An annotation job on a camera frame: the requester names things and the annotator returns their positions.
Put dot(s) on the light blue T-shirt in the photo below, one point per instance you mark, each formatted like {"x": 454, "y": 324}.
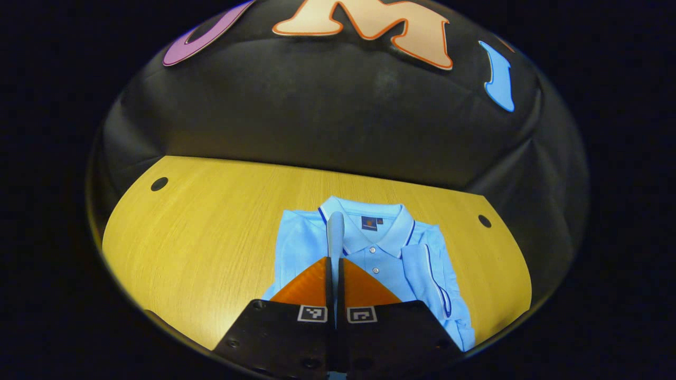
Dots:
{"x": 385, "y": 264}

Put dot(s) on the black backdrop cloth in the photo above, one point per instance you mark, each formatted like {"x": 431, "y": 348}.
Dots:
{"x": 317, "y": 105}

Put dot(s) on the black round table grommet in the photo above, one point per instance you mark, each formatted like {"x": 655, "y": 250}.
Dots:
{"x": 484, "y": 220}
{"x": 159, "y": 183}

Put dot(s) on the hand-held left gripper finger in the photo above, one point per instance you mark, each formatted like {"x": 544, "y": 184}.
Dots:
{"x": 341, "y": 295}
{"x": 330, "y": 295}

